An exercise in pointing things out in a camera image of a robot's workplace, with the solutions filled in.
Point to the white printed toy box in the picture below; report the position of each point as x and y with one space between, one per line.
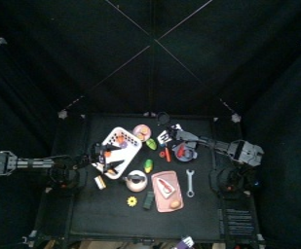
164 137

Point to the yellow toy flower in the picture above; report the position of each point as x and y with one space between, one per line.
132 201

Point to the small orange toy piece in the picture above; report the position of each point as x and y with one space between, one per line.
110 171

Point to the white plastic basket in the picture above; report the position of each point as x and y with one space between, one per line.
129 152

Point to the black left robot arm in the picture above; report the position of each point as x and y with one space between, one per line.
32 162

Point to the toy cake slice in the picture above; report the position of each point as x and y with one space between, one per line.
165 188

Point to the orange toy food piece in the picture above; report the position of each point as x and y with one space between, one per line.
121 139

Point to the pink rectangular tray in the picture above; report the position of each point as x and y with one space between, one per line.
160 201

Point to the blue toy nut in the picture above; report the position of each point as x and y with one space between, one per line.
161 145

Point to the green toy vegetable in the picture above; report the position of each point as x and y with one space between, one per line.
152 144

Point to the dark green block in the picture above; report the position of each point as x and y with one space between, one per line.
149 200

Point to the red toy screwdriver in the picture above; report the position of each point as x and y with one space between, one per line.
168 155

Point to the grey blue toy bowl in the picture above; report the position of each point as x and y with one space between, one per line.
188 157

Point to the purple white object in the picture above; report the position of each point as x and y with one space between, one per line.
185 242

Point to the black toy pan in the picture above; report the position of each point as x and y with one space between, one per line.
164 117

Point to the red toy piece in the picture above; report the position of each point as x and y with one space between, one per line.
181 151

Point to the yellow green toy corn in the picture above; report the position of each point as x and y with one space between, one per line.
148 166

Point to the orange toy egg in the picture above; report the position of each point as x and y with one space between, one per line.
176 204

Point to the pink plate with donut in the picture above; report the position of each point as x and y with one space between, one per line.
141 132

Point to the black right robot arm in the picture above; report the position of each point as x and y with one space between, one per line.
240 150

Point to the purple toy food piece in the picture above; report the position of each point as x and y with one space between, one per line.
124 145

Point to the grey toy wrench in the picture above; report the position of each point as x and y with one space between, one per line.
191 183

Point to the white toy kettle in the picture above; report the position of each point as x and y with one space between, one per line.
136 182

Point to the yellow white toy block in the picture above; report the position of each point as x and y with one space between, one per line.
100 182

